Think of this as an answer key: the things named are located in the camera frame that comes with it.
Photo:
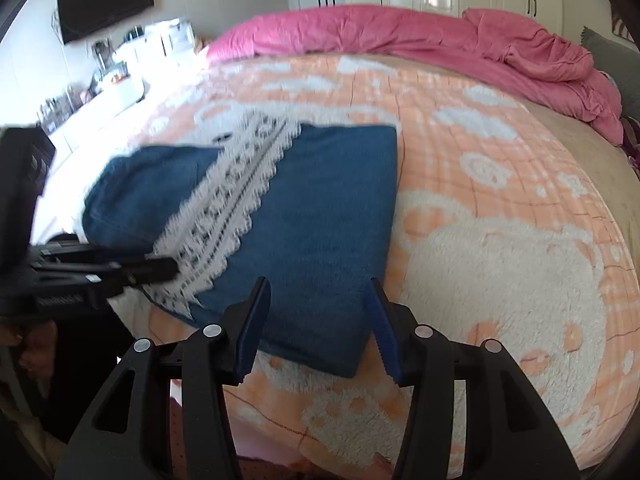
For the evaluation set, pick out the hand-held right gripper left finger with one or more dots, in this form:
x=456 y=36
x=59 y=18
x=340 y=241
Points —
x=252 y=330

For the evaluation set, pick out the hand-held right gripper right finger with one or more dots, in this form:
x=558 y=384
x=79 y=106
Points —
x=385 y=340

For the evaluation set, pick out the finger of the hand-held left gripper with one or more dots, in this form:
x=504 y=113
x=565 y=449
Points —
x=150 y=270
x=90 y=252

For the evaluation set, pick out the blue lace-trimmed denim pants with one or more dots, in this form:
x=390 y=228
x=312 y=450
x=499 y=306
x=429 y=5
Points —
x=320 y=230

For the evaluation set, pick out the person's left hand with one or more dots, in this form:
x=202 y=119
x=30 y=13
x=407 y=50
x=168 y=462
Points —
x=30 y=347

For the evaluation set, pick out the white desk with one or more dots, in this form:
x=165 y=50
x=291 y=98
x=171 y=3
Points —
x=100 y=105

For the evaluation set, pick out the orange checked fleece blanket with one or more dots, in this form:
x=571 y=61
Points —
x=500 y=260

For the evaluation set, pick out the white storage drawers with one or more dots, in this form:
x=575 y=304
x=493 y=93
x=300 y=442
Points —
x=170 y=35

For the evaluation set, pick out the bed with beige sheet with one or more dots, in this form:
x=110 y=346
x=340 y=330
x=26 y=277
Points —
x=580 y=160

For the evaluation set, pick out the pink duvet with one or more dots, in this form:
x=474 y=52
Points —
x=400 y=30

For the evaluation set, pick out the purple striped pillow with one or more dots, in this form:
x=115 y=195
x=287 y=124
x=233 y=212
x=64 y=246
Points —
x=631 y=135

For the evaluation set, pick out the grey padded headboard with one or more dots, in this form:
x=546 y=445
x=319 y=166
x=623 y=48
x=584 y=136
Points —
x=595 y=41

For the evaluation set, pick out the black wall television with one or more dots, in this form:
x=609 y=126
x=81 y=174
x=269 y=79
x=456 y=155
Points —
x=105 y=2

